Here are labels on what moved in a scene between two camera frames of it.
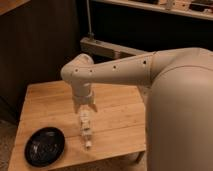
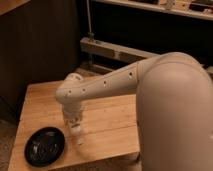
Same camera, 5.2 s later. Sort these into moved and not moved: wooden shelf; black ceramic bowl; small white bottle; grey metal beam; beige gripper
Moved: beige gripper; small white bottle
Not moved: grey metal beam; wooden shelf; black ceramic bowl
